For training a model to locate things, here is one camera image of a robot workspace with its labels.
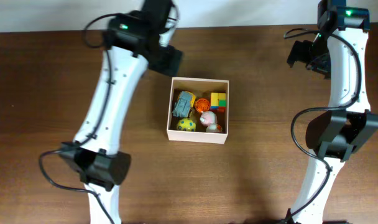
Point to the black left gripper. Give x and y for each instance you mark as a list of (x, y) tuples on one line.
[(171, 62)]

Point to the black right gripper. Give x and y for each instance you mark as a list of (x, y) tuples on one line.
[(298, 53)]

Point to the yellow grey toy truck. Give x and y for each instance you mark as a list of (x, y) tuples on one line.
[(184, 104)]

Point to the orange ridged disc toy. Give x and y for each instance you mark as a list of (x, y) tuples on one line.
[(202, 105)]

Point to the colourful puzzle cube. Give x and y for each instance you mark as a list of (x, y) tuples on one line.
[(218, 102)]

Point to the yellow ball with blue letters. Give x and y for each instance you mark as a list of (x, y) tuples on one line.
[(186, 124)]

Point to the pink white duck toy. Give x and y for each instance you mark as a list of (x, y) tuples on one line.
[(209, 120)]

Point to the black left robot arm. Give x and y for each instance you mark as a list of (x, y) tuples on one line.
[(133, 43)]

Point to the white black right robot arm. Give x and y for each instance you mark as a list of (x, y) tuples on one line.
[(344, 126)]

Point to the white cardboard box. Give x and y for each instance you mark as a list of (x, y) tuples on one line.
[(200, 87)]

